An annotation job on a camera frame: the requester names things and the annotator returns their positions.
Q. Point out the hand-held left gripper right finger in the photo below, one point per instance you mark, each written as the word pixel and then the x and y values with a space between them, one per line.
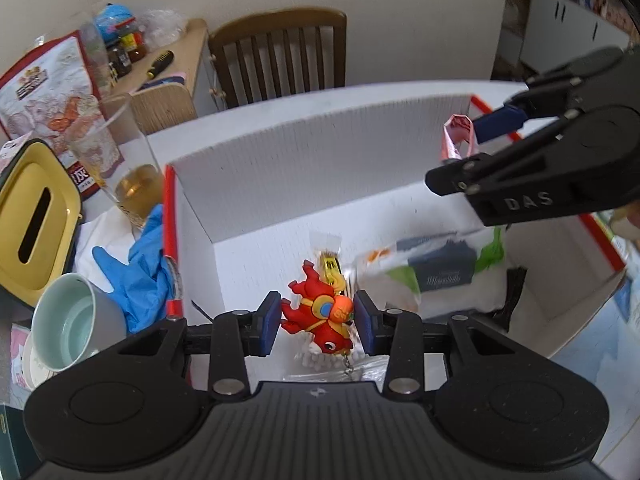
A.
pixel 366 322

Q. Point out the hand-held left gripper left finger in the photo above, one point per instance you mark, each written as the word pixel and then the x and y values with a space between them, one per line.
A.
pixel 270 322

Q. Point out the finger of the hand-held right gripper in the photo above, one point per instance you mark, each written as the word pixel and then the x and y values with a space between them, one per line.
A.
pixel 500 121
pixel 465 177

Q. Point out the pink packet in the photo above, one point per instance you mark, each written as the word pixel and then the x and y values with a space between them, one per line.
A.
pixel 457 132

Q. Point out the yellow green packet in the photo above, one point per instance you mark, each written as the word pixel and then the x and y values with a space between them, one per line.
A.
pixel 330 265

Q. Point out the white green wet wipes packet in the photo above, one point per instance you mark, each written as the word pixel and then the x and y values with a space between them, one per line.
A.
pixel 440 270

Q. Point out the white cardboard box red rim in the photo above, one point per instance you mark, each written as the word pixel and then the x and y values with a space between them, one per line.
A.
pixel 300 160

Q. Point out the person's right hand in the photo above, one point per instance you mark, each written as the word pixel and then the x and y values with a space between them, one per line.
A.
pixel 634 222

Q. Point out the blue rubber glove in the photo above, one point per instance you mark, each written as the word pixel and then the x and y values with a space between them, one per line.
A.
pixel 145 260

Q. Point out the glass of tea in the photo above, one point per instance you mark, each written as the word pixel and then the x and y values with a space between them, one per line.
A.
pixel 140 185

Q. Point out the white paper napkin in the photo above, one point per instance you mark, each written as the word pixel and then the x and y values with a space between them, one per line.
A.
pixel 100 232

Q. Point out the grey mug mint inside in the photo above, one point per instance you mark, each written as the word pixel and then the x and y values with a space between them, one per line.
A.
pixel 65 325

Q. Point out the white round lid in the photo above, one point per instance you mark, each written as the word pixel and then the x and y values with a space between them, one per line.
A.
pixel 42 362

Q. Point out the wooden slat-back chair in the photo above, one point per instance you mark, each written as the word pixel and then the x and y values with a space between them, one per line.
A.
pixel 280 20

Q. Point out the pink tissue pack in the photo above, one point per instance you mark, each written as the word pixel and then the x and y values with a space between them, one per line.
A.
pixel 19 355

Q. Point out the blue pouch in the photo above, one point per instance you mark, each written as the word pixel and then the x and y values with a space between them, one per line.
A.
pixel 165 82

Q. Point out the yellow lid tissue box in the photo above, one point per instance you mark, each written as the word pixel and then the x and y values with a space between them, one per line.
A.
pixel 30 195

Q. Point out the black yellow screwdriver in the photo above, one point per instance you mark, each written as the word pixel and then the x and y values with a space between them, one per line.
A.
pixel 160 62

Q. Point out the dark green box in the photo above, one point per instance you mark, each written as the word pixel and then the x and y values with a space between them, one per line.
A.
pixel 10 440

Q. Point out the wooden top sideboard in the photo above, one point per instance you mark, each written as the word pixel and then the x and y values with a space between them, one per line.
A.
pixel 192 45

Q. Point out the dark glass jar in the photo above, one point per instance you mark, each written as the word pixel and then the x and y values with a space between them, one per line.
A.
pixel 119 62

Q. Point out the red label sauce jar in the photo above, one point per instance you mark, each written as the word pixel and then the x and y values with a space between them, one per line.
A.
pixel 134 47

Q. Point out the pink toy blister pack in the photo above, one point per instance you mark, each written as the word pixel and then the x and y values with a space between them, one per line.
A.
pixel 10 152

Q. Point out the crumpled clear plastic bag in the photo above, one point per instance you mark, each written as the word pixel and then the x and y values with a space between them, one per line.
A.
pixel 160 25

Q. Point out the red white snack bag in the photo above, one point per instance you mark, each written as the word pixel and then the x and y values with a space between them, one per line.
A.
pixel 45 95

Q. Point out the white wall cabinet unit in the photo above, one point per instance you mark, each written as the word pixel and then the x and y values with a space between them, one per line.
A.
pixel 575 25

